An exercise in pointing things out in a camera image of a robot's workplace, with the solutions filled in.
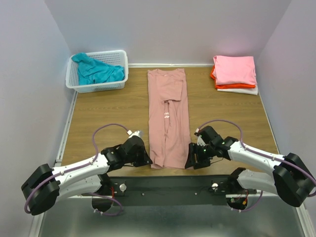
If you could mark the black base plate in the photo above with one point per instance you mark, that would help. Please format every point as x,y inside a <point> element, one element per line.
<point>171,190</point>

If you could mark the folded light pink t-shirt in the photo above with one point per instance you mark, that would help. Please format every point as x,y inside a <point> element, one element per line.
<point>234,70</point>

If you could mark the dusty pink graphic t-shirt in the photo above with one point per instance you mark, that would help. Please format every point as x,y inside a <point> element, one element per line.
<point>169,127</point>

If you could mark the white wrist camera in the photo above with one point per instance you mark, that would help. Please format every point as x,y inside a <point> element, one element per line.
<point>137,133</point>
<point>200,141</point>

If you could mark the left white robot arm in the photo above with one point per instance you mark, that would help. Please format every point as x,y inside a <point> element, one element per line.
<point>47,185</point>

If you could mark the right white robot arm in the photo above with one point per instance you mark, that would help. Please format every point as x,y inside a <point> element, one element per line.
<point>285,176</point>

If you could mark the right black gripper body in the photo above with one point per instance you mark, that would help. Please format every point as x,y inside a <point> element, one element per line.
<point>203,153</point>

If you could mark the folded white t-shirt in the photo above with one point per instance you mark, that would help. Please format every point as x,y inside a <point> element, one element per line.
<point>251,91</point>

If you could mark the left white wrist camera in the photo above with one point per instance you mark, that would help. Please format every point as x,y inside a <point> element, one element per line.
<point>137,133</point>

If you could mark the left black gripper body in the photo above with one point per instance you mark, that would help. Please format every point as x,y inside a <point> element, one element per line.
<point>139,160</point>

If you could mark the teal t-shirt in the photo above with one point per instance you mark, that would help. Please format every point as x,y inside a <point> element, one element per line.
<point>92,71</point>

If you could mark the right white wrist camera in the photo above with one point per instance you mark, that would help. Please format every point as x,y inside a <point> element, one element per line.
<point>200,141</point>

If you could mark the folded orange t-shirt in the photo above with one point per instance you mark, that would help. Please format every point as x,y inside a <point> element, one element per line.
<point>230,86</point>

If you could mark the white plastic laundry basket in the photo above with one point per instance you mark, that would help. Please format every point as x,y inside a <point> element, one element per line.
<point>114,57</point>

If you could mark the aluminium frame rail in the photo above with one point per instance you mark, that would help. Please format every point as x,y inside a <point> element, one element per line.
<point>266,216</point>

